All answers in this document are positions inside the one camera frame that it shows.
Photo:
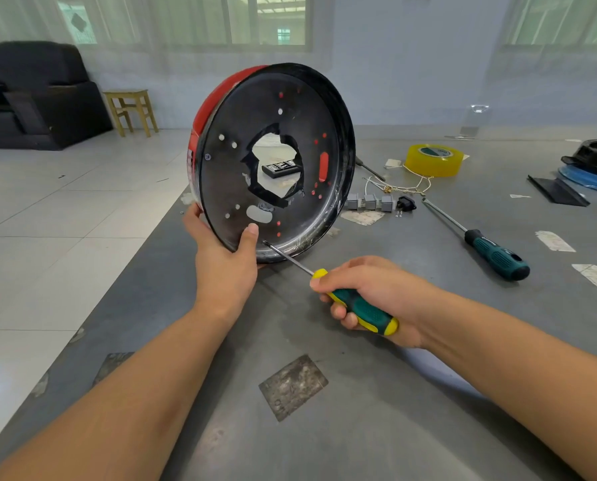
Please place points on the person's right hand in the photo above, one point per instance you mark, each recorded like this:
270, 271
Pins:
393, 295

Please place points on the person's left hand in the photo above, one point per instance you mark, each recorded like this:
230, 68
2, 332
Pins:
225, 280

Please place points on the black metal round plate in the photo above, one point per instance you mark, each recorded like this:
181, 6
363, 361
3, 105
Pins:
228, 125

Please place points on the person's left forearm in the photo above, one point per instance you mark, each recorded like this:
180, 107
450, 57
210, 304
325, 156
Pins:
118, 410

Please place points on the person's right forearm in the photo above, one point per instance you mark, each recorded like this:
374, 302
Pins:
519, 370

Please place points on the white torn tape patch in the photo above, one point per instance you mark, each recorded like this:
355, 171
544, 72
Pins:
362, 218

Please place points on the small black plug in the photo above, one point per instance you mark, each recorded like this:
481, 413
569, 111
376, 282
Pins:
406, 203

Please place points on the dark green black screwdriver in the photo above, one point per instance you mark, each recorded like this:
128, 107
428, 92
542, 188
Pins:
501, 257

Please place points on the black bit set case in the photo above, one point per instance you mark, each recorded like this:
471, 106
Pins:
281, 169

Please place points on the small white card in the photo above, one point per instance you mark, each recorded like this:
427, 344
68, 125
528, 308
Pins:
393, 163

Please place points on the yellow tape roll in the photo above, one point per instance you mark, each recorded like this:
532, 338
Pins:
433, 166

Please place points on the white label sticker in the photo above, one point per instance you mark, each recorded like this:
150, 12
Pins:
555, 241
596, 279

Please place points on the clear acrylic stand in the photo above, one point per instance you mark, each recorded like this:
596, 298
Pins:
468, 131

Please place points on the black flat plate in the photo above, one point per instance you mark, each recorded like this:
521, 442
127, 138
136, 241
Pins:
556, 191

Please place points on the wooden stool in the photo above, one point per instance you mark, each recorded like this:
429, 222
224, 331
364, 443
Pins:
128, 94

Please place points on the wide sheer curtain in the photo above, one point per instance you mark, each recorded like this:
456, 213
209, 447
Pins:
193, 60

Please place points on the black round housing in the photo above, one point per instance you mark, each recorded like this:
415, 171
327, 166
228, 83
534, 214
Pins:
596, 160

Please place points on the black armchair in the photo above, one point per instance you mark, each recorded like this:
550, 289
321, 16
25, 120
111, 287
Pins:
48, 105

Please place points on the wide window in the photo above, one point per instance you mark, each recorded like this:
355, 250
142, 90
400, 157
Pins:
268, 19

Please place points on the narrow sheer curtain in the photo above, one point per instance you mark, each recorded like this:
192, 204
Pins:
554, 65

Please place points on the narrow window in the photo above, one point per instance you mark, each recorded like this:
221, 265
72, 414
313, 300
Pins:
559, 19

